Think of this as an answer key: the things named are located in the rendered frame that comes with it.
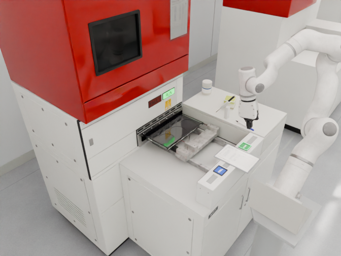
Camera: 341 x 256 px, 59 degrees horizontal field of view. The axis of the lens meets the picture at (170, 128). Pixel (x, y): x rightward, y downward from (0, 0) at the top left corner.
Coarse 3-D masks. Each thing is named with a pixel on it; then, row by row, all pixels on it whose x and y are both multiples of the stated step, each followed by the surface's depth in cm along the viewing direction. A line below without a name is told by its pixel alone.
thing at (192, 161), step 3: (165, 150) 191; (168, 150) 189; (171, 150) 188; (174, 150) 187; (171, 153) 189; (174, 153) 187; (189, 159) 180; (192, 159) 180; (189, 162) 181; (192, 162) 179; (195, 162) 178; (198, 162) 178; (195, 165) 178; (198, 165) 176; (201, 165) 176; (204, 165) 176; (198, 168) 178; (201, 168) 176; (204, 168) 174; (207, 168) 174; (210, 168) 174; (204, 171) 175; (207, 171) 174
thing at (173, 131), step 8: (168, 120) 205; (176, 120) 205; (184, 120) 205; (192, 120) 205; (160, 128) 198; (168, 128) 198; (176, 128) 198; (184, 128) 198; (192, 128) 198; (152, 136) 191; (160, 136) 191; (168, 136) 191; (176, 136) 191; (168, 144) 184
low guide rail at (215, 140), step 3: (195, 132) 206; (198, 132) 204; (201, 132) 203; (216, 138) 197; (213, 141) 198; (216, 141) 197; (219, 141) 195; (222, 141) 194; (219, 144) 196; (222, 144) 194; (225, 144) 192
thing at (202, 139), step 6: (204, 132) 198; (210, 132) 198; (198, 138) 192; (204, 138) 192; (210, 138) 192; (198, 144) 187; (204, 144) 189; (192, 150) 182; (198, 150) 185; (180, 156) 178
